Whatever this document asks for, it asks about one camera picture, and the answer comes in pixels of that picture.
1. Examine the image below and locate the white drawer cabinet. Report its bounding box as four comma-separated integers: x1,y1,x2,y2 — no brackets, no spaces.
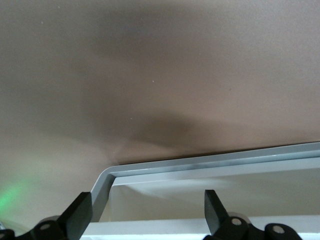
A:
88,141,320,225

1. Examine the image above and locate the white plastic drawer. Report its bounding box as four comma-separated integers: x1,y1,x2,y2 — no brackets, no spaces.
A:
79,213,320,240
99,157,320,223

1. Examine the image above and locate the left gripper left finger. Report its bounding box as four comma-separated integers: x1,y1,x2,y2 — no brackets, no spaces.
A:
0,191,94,240

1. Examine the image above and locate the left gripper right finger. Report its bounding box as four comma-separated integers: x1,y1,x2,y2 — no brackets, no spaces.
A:
203,189,300,240

